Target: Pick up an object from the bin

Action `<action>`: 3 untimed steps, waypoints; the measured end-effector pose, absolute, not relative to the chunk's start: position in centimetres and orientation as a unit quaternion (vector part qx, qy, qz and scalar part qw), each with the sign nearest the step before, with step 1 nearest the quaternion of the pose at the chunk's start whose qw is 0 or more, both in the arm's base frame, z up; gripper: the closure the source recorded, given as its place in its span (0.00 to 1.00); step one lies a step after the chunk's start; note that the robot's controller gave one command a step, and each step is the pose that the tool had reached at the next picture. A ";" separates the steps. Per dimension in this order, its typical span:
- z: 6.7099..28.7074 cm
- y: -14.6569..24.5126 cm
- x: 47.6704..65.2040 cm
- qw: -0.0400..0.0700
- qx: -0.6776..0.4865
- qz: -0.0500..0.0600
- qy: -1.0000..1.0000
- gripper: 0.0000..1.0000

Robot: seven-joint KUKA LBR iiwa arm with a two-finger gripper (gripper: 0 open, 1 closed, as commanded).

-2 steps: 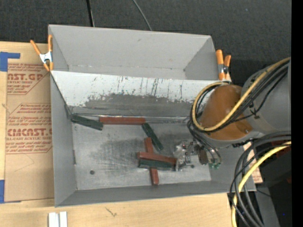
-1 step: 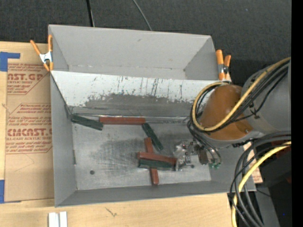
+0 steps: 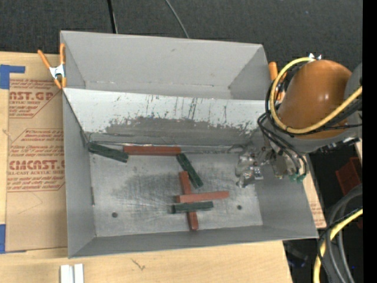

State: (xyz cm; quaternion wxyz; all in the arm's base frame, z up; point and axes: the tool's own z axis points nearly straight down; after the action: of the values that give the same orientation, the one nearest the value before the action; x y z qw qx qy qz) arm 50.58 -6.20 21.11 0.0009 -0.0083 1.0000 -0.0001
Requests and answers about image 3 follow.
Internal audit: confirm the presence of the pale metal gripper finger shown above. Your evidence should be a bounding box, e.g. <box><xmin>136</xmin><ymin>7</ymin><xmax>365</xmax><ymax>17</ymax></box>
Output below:
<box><xmin>234</xmin><ymin>153</ymin><xmax>260</xmax><ymax>177</ymax></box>
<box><xmin>236</xmin><ymin>166</ymin><xmax>264</xmax><ymax>189</ymax></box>

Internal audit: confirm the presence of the red-brown flat block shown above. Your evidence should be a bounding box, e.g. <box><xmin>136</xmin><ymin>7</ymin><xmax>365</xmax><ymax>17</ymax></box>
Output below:
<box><xmin>123</xmin><ymin>145</ymin><xmax>183</xmax><ymax>157</ymax></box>
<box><xmin>178</xmin><ymin>170</ymin><xmax>200</xmax><ymax>232</ymax></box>
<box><xmin>176</xmin><ymin>190</ymin><xmax>230</xmax><ymax>204</ymax></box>

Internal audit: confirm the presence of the dark green flat block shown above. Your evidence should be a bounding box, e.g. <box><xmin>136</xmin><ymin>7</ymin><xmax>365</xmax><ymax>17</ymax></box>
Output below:
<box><xmin>171</xmin><ymin>200</ymin><xmax>215</xmax><ymax>215</ymax></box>
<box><xmin>176</xmin><ymin>153</ymin><xmax>205</xmax><ymax>190</ymax></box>
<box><xmin>88</xmin><ymin>142</ymin><xmax>130</xmax><ymax>164</ymax></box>

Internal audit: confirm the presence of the grey metal bin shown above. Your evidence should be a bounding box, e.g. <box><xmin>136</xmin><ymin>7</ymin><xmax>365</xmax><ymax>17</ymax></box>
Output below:
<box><xmin>59</xmin><ymin>30</ymin><xmax>320</xmax><ymax>259</ymax></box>

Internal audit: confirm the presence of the brown cardboard board red print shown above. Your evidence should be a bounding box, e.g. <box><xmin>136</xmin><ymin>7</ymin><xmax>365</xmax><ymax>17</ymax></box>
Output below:
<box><xmin>0</xmin><ymin>51</ymin><xmax>328</xmax><ymax>254</ymax></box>

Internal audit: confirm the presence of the black cylinder on white bracket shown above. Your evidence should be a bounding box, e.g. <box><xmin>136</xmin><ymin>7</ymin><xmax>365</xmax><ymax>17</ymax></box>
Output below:
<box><xmin>319</xmin><ymin>136</ymin><xmax>362</xmax><ymax>154</ymax></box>

